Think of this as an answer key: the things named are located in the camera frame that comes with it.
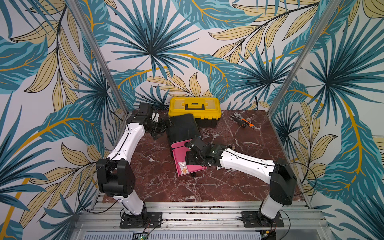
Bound clear snack bag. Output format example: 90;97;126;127
178;162;189;176

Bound aluminium left corner post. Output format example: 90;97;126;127
67;0;129;118

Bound aluminium front rail base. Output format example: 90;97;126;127
70;198;335;240

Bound aluminium right corner post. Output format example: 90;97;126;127
267;0;342;117

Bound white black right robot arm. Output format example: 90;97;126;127
185;137;297;221

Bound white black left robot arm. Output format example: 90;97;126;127
96;103;167;216

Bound orange black pliers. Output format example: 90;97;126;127
231;113;256;129

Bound black drawer cabinet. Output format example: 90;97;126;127
166;114;201;148

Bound yellow black toolbox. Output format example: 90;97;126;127
169;97;222;128

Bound aluminium corner post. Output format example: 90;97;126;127
67;0;129;118
267;0;342;117

